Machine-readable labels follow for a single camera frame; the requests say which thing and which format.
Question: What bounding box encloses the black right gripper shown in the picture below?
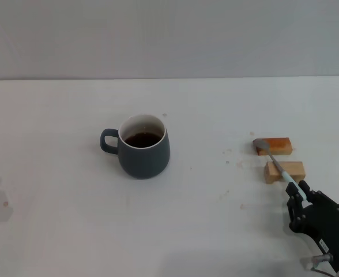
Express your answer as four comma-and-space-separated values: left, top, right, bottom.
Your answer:
285, 180, 339, 274

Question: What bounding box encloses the metal spoon with blue handle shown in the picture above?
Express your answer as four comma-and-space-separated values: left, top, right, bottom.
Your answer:
252, 138, 310, 204

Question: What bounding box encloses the dark grey ceramic coffee mug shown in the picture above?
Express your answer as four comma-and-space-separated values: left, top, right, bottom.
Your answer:
100, 114, 171, 180

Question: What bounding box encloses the light notched wooden block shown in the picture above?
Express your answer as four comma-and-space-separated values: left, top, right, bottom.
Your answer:
263, 160, 306, 185

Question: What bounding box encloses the brown stained wooden block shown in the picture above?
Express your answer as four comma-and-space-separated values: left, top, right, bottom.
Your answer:
255, 137, 293, 156

